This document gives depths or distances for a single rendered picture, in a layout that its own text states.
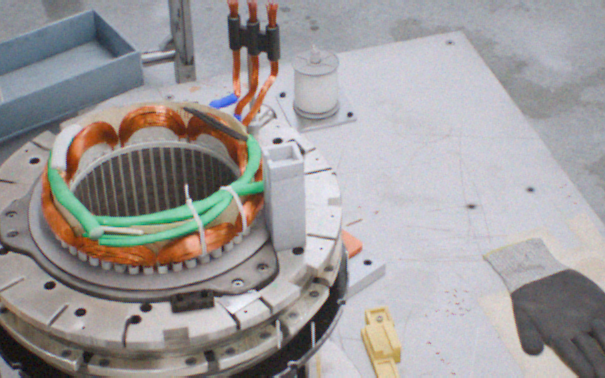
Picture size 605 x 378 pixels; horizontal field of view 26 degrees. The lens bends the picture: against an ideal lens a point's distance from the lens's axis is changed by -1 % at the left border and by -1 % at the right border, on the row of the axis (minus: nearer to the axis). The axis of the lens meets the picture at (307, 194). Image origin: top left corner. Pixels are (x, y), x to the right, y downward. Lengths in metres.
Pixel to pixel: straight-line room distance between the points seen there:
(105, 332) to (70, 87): 0.40
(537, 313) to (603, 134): 1.63
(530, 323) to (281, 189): 0.49
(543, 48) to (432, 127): 1.61
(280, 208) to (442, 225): 0.56
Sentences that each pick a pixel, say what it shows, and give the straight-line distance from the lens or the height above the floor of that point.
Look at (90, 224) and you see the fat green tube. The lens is 1.05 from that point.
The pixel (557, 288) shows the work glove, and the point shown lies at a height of 0.80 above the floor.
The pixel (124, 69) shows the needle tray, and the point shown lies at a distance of 1.41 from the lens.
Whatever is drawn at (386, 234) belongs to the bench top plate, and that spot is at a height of 0.78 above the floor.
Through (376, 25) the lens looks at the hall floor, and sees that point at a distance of 3.40.
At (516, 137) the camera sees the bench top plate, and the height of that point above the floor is 0.78.
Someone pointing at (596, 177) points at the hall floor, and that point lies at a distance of 2.96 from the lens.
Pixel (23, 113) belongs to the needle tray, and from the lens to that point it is 1.38.
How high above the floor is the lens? 1.84
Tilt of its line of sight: 40 degrees down
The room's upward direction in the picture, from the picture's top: 1 degrees counter-clockwise
